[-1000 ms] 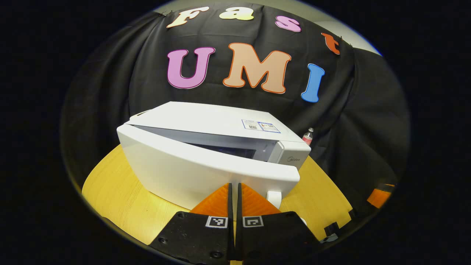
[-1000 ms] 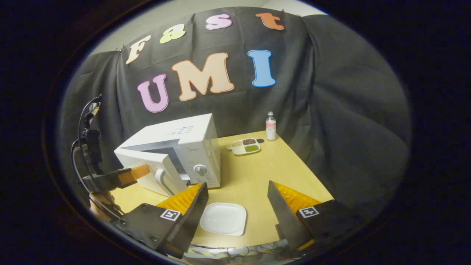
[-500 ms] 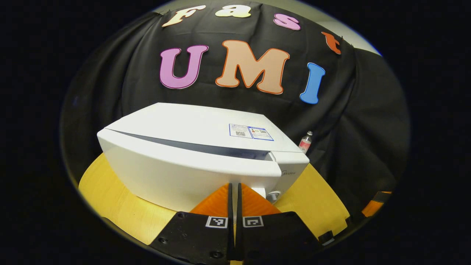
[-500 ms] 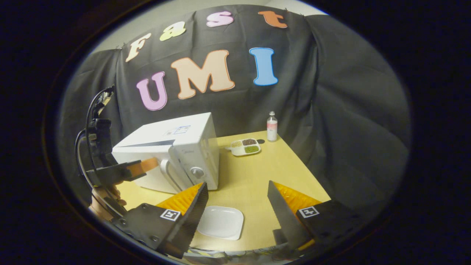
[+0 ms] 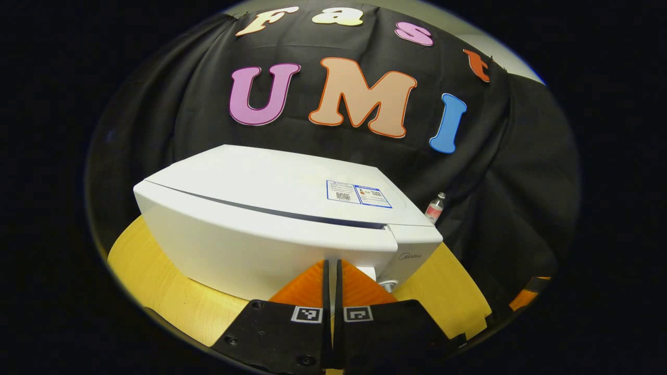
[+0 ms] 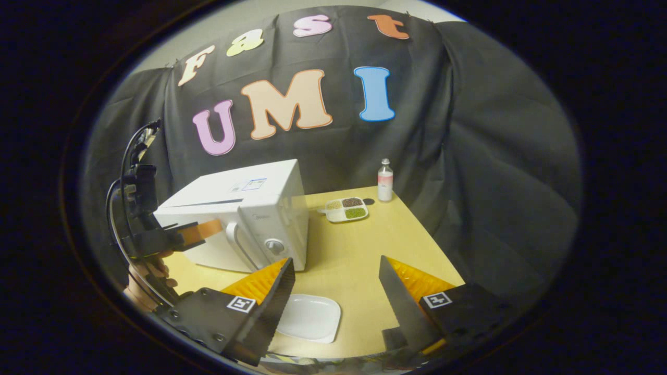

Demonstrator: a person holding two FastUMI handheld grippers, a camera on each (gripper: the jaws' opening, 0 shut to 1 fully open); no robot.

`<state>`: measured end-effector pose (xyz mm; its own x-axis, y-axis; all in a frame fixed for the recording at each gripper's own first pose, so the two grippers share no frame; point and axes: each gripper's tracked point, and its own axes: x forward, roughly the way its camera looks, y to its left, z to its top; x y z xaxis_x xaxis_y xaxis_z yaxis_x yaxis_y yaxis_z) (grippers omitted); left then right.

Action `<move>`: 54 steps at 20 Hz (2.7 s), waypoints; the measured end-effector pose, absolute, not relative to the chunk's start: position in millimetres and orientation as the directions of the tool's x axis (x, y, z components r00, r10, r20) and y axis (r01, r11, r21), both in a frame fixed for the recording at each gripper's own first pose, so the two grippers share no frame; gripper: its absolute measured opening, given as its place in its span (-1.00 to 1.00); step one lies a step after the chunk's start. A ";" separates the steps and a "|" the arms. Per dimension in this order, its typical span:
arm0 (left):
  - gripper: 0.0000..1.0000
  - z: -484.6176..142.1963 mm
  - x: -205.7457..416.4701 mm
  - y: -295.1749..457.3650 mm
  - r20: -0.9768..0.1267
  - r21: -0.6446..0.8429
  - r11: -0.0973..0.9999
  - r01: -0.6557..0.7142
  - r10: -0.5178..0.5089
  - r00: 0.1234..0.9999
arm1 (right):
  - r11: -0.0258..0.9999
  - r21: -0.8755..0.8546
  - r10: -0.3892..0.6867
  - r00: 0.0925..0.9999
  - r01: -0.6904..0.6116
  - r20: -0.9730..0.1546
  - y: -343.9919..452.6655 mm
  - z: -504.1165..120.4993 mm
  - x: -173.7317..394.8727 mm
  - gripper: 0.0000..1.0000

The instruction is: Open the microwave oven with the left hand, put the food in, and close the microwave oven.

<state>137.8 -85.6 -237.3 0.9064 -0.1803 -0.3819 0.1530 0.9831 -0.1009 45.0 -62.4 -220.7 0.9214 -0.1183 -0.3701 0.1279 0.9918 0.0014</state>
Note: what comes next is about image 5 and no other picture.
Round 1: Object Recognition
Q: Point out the small clear bottle pink label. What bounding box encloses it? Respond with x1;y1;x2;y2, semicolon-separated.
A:
425;192;447;225

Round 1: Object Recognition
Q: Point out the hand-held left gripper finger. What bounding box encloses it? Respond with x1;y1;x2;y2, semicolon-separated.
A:
211;259;333;375
333;259;468;372

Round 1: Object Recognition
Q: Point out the black backdrop cloth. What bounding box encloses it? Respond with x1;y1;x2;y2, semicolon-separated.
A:
86;3;582;318

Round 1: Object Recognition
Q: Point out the white microwave oven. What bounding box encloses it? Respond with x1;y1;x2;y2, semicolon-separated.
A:
133;144;444;303

